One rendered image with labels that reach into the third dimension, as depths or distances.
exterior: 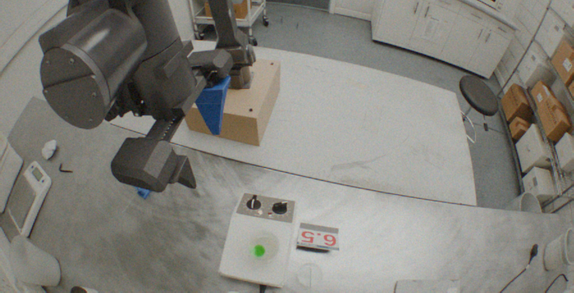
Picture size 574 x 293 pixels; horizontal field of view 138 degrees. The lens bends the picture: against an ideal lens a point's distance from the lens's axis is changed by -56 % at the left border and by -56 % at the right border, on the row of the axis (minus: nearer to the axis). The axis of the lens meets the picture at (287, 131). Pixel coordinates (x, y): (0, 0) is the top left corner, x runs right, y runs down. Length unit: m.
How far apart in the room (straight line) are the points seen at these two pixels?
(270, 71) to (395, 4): 2.11
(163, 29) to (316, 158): 0.53
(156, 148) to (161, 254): 0.45
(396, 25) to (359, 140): 2.16
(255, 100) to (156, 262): 0.46
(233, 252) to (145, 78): 0.36
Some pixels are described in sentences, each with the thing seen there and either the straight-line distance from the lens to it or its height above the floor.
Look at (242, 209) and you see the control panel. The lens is 0.54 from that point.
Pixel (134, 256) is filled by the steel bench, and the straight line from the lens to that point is 0.66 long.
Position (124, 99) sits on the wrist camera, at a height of 1.31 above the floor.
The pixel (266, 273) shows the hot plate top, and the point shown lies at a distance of 0.48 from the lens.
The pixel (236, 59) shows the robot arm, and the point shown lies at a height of 1.12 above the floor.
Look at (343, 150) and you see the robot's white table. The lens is 0.68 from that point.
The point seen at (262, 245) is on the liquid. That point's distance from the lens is 0.46.
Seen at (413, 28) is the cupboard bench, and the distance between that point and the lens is 2.80.
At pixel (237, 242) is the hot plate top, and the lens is 0.49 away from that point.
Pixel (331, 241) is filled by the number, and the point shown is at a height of 0.92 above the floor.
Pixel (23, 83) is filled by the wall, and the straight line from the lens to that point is 1.56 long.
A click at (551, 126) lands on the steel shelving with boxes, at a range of 2.42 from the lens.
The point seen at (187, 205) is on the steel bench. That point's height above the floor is 0.90.
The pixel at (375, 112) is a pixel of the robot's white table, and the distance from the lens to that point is 0.80.
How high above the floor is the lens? 1.46
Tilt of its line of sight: 54 degrees down
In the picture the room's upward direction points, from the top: 3 degrees clockwise
